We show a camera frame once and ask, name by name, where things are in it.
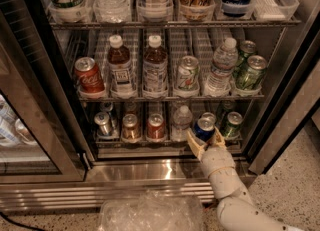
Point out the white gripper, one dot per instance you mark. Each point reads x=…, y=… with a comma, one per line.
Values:
x=216, y=158

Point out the blue pepsi can front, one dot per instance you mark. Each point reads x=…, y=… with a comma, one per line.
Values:
x=204, y=129

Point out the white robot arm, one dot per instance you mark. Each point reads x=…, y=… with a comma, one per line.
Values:
x=236, y=210

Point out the green can bottom shelf front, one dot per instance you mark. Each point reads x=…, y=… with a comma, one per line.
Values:
x=231, y=125

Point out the green can shelf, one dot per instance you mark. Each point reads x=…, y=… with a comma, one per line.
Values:
x=246, y=49
x=231, y=125
x=251, y=73
x=224, y=108

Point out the green can bottom shelf rear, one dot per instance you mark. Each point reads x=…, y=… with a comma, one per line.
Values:
x=224, y=108

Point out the small water bottle bottom shelf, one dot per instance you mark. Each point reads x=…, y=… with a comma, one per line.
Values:
x=182, y=119

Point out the red can bottom shelf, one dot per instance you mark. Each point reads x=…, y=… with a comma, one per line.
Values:
x=155, y=126

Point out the water bottle middle shelf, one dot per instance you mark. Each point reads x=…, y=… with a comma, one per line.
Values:
x=222, y=65

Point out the white 7up can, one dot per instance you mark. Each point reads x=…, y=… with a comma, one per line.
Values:
x=187, y=73

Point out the orange-brown can bottom shelf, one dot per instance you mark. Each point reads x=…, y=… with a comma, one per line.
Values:
x=130, y=127

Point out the green can middle shelf front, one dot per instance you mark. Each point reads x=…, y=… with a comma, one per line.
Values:
x=251, y=73

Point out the steel fridge door right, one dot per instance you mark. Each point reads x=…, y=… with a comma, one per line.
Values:
x=291, y=92

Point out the green can middle shelf rear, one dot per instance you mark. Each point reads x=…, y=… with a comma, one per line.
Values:
x=246, y=49

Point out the silver can bottom shelf rear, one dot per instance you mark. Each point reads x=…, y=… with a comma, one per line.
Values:
x=110, y=109

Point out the silver can shelf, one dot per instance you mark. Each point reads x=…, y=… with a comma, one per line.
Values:
x=102, y=119
x=110, y=109

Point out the silver can bottom shelf front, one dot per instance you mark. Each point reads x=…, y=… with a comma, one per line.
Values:
x=102, y=119

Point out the red coca-cola can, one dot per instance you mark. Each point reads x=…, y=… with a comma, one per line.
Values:
x=89, y=75

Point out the glass fridge door left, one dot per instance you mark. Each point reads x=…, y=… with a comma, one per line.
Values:
x=52, y=157

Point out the clear plastic bag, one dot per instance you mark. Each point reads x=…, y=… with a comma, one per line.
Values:
x=152, y=211

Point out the right iced tea bottle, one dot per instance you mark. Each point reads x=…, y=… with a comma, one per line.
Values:
x=155, y=66

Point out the iced tea bottle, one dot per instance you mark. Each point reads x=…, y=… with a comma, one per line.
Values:
x=120, y=66
x=155, y=66

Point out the left iced tea bottle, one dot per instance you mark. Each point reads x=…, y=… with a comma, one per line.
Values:
x=120, y=66

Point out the empty clear plastic tray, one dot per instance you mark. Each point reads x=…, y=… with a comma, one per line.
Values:
x=275, y=10

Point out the middle wire shelf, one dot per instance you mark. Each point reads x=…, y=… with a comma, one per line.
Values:
x=173, y=98

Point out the wire shelf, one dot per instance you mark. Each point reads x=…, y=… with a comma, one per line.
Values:
x=173, y=98
x=142, y=141
x=177, y=24

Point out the bottom wire shelf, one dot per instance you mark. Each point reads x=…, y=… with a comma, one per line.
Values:
x=142, y=141

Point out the top wire shelf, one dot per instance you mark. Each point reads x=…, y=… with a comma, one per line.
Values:
x=177, y=24

